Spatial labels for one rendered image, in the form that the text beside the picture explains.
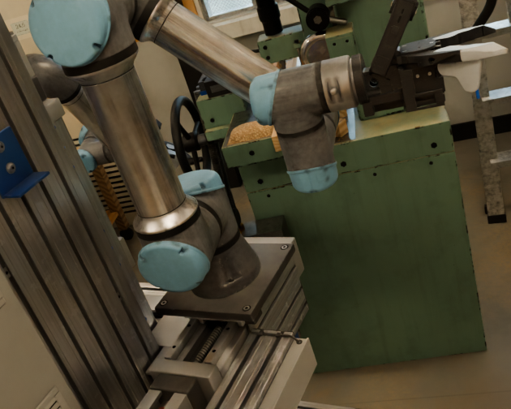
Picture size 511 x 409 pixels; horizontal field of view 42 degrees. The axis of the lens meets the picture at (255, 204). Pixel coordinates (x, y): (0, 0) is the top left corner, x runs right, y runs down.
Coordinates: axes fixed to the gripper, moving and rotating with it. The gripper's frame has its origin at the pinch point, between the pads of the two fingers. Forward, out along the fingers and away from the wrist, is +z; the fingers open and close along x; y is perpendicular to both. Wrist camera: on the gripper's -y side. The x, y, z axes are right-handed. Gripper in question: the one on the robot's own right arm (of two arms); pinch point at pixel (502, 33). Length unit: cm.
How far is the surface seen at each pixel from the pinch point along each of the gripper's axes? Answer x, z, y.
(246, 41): -221, -95, 21
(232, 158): -62, -63, 29
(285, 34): -88, -47, 5
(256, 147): -62, -56, 27
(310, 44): -78, -39, 7
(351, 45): -73, -28, 9
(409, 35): -83, -15, 12
